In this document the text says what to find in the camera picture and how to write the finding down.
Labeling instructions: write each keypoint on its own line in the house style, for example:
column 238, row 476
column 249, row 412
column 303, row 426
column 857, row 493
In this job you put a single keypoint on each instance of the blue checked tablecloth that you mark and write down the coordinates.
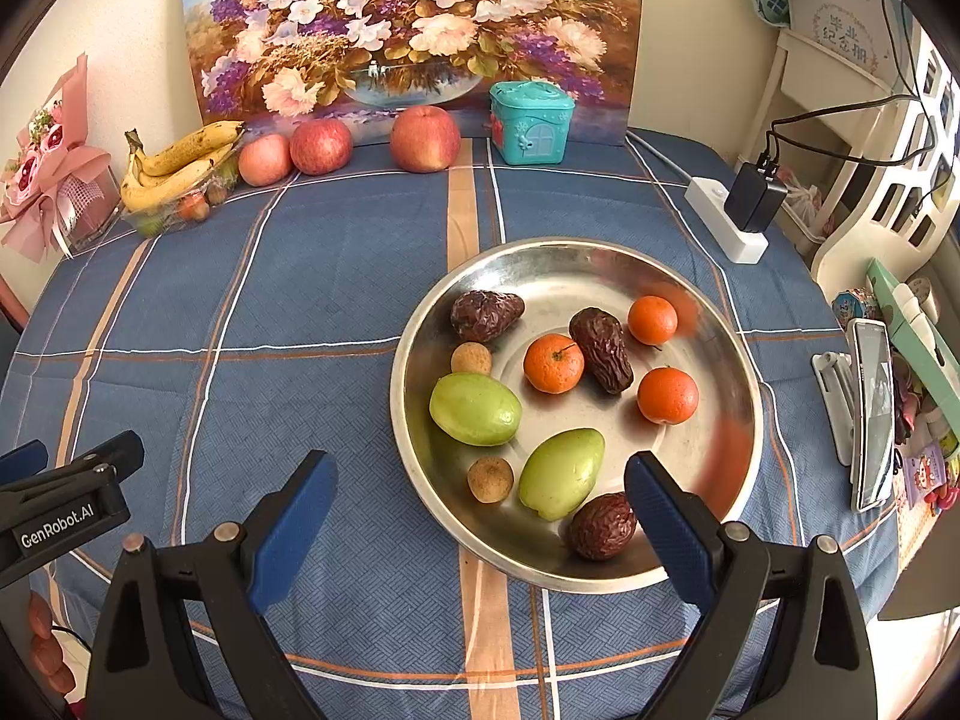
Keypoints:
column 262, row 300

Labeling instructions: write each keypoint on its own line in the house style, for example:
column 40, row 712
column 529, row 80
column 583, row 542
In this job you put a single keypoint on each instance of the small orange tangerine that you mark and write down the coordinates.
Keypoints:
column 667, row 394
column 652, row 319
column 553, row 364

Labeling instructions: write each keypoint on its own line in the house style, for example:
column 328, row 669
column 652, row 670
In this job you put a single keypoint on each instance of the long green box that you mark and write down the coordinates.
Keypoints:
column 896, row 300

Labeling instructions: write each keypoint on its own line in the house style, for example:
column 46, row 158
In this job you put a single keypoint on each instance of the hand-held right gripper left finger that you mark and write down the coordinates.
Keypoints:
column 292, row 525

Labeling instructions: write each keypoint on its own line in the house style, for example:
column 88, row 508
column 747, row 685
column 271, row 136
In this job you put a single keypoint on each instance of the tan longan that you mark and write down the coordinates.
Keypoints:
column 471, row 358
column 490, row 478

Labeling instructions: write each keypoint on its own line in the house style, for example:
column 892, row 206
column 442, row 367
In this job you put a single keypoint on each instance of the white bottle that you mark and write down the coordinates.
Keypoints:
column 911, row 307

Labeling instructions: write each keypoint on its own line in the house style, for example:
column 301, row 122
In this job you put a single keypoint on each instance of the flower painting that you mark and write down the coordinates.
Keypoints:
column 412, row 15

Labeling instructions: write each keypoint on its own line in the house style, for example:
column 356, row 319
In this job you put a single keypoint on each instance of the medium red apple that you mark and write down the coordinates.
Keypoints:
column 321, row 146

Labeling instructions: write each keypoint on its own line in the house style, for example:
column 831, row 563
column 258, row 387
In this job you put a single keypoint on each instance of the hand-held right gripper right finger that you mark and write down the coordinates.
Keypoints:
column 667, row 532

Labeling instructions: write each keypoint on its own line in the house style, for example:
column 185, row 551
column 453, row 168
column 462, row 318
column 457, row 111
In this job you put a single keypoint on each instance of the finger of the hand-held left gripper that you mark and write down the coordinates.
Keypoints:
column 22, row 461
column 112, row 454

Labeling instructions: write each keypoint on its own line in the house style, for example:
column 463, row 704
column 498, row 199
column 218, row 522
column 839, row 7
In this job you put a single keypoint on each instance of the white power strip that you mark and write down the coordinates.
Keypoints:
column 720, row 225

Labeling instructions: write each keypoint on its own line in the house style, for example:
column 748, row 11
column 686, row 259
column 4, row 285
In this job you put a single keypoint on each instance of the pink wrapped bouquet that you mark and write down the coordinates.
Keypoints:
column 52, row 165

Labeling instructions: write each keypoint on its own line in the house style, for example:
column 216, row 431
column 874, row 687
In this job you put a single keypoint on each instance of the green jujube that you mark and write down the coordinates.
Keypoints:
column 562, row 472
column 475, row 409

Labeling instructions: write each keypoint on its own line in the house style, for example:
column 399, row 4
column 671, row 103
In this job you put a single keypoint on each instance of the person's left hand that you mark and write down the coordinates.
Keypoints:
column 45, row 637

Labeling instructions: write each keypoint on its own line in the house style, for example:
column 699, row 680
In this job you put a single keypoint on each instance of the bunch of yellow bananas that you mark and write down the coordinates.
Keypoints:
column 180, row 165

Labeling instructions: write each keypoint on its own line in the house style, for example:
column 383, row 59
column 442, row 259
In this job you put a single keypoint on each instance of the clear plastic fruit container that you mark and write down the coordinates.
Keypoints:
column 180, row 214

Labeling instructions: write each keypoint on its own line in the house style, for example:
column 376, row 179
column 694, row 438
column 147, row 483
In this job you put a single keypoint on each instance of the smartphone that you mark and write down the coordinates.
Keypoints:
column 874, row 412

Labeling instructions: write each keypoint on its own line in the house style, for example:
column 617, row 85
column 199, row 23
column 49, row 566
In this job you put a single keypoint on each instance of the white shelf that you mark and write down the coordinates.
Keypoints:
column 855, row 165

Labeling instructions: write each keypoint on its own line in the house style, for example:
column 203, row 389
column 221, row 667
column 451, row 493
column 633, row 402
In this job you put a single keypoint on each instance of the wrinkled brown date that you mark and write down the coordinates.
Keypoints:
column 602, row 349
column 486, row 315
column 602, row 526

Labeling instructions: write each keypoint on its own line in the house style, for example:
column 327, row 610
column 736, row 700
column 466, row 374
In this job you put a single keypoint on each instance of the black charger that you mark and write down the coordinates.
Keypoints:
column 756, row 199

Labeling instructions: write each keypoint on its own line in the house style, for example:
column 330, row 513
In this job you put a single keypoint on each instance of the round printed tin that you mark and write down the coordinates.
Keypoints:
column 853, row 306

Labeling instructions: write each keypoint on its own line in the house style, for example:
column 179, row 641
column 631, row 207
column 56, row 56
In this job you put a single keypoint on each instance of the small pink apple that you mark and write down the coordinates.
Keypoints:
column 264, row 159

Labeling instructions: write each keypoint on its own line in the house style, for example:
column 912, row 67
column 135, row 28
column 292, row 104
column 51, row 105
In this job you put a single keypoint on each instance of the white phone stand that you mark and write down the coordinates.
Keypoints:
column 834, row 397

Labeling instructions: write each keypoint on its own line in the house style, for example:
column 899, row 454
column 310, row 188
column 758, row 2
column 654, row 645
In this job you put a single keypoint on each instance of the large red apple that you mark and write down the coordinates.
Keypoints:
column 425, row 139

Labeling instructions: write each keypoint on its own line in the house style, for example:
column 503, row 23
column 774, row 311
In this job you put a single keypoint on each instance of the round steel plate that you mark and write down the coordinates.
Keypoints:
column 555, row 270

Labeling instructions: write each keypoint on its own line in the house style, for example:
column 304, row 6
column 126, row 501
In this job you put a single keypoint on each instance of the teal house-shaped box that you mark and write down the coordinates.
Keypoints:
column 529, row 124

